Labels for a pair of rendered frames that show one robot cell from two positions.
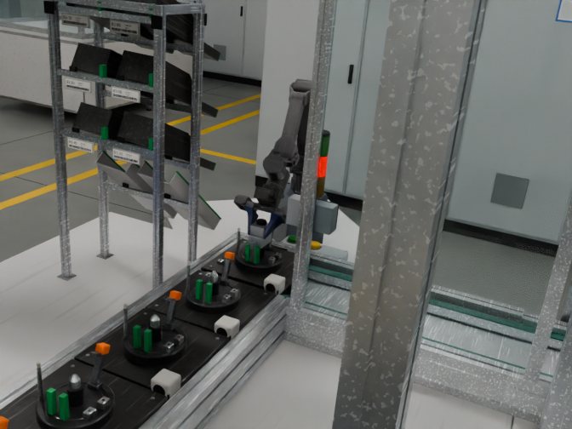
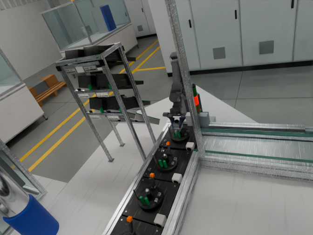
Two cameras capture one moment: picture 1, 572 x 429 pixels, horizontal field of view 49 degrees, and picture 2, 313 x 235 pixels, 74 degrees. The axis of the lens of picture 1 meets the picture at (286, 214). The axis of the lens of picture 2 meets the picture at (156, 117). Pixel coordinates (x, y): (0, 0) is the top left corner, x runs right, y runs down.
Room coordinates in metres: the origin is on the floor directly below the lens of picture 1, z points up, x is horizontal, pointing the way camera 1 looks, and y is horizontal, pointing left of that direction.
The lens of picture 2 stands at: (0.50, -0.03, 1.88)
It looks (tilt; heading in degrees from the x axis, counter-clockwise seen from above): 32 degrees down; 11
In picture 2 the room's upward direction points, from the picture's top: 18 degrees counter-clockwise
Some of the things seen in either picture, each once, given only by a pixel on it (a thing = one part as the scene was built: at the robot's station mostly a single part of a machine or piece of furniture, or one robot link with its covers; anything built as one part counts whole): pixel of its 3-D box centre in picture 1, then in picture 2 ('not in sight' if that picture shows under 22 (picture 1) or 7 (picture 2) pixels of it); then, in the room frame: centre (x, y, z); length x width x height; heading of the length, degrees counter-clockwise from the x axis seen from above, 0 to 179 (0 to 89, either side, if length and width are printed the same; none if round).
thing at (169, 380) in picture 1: (154, 330); (148, 193); (1.17, 0.26, 1.01); 0.24 x 0.24 x 0.13; 67
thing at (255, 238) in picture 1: (259, 232); (177, 125); (1.62, 0.07, 1.07); 0.08 x 0.04 x 0.07; 157
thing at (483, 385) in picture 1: (351, 313); (225, 148); (1.49, -0.20, 0.91); 0.84 x 0.28 x 0.10; 67
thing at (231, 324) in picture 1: (213, 284); (166, 158); (1.39, 0.17, 1.01); 0.24 x 0.24 x 0.13; 67
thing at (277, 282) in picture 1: (274, 284); (190, 146); (1.50, 0.01, 0.97); 0.05 x 0.05 x 0.04; 67
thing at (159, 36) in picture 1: (128, 151); (113, 111); (1.66, 0.45, 1.26); 0.36 x 0.21 x 0.80; 67
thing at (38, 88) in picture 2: not in sight; (44, 89); (5.86, 3.84, 0.20); 1.20 x 0.80 x 0.41; 157
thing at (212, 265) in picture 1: (258, 265); (180, 136); (1.63, 0.07, 0.96); 0.24 x 0.24 x 0.02; 67
